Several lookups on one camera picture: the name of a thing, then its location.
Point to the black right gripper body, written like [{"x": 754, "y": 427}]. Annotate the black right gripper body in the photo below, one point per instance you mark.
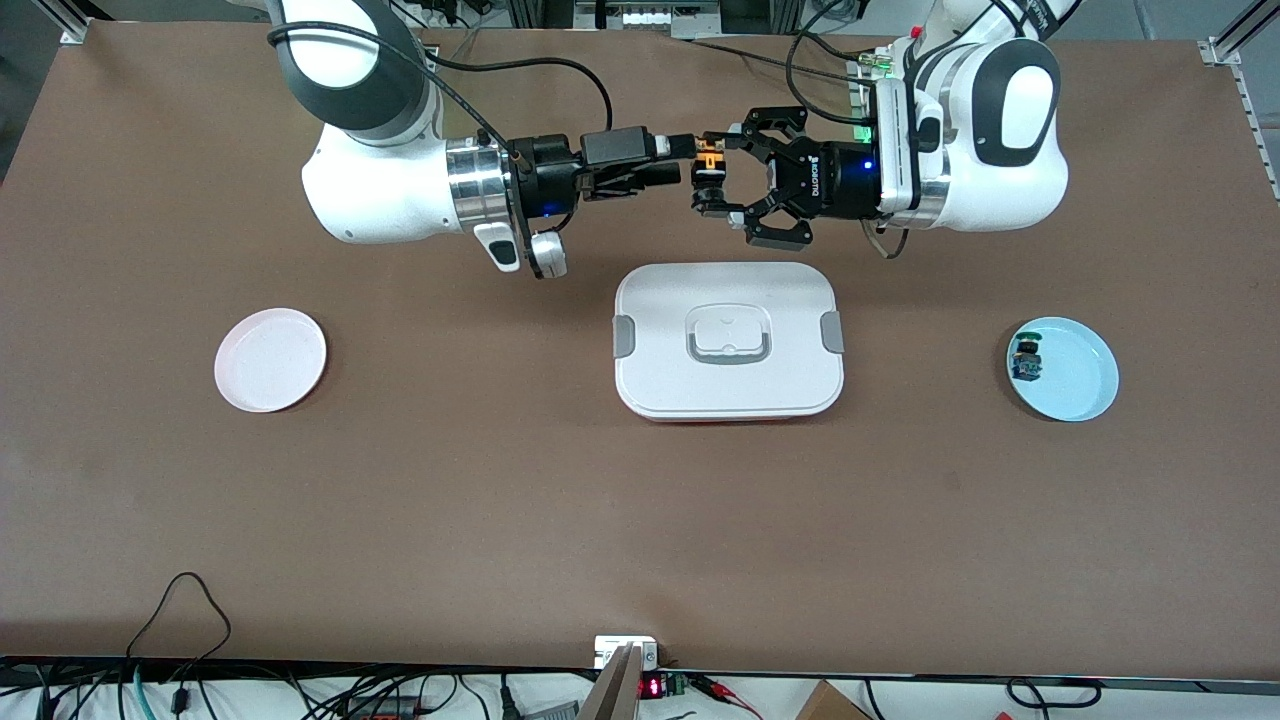
[{"x": 543, "y": 178}]

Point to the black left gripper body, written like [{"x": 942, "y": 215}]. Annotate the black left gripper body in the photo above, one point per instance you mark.
[{"x": 828, "y": 183}]

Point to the orange push-button switch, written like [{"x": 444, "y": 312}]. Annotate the orange push-button switch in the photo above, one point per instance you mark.
[{"x": 710, "y": 160}]

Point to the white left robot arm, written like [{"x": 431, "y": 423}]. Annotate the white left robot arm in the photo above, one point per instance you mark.
[{"x": 1000, "y": 200}]

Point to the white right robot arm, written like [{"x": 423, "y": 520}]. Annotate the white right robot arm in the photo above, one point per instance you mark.
[{"x": 380, "y": 190}]

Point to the metal equipment rack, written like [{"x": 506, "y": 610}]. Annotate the metal equipment rack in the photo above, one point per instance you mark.
[{"x": 650, "y": 18}]

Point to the white lidded lunch box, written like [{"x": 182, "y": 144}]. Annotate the white lidded lunch box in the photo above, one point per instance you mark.
[{"x": 730, "y": 385}]

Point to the light blue round plate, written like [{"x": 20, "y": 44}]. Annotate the light blue round plate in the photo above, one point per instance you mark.
[{"x": 1075, "y": 375}]

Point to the pale pink round plate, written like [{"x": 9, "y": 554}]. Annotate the pale pink round plate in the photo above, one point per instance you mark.
[{"x": 270, "y": 360}]

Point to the white outlet box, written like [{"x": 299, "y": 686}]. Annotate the white outlet box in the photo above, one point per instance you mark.
[{"x": 610, "y": 648}]

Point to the red digit display module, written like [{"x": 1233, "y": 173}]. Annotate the red digit display module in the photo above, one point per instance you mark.
[{"x": 652, "y": 687}]

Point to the brown cardboard box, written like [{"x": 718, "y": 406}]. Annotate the brown cardboard box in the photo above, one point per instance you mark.
[{"x": 830, "y": 705}]

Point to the grey slanted bar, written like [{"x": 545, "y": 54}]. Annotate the grey slanted bar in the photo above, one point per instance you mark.
[{"x": 615, "y": 695}]

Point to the black power strip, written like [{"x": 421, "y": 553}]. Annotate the black power strip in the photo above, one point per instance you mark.
[{"x": 385, "y": 710}]

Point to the green push-button switch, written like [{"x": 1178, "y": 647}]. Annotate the green push-button switch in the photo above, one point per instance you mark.
[{"x": 1027, "y": 362}]

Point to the aluminium frame extrusion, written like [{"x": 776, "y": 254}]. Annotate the aluminium frame extrusion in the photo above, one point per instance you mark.
[
  {"x": 1225, "y": 48},
  {"x": 75, "y": 25}
]

